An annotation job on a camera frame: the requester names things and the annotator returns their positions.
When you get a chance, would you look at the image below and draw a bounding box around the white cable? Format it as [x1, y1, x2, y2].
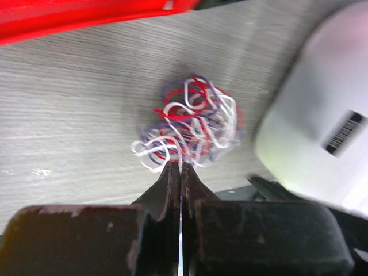
[131, 77, 241, 276]

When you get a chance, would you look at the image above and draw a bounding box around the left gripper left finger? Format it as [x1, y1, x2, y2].
[1, 162, 181, 275]

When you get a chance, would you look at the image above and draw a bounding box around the white plastic basket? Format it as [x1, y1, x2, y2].
[255, 2, 367, 216]

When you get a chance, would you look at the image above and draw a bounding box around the purple cable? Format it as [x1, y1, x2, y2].
[136, 74, 245, 167]

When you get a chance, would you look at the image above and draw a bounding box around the red plastic bin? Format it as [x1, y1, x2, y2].
[1, 0, 199, 45]

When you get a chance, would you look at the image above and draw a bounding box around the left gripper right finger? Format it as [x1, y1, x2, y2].
[181, 163, 354, 275]

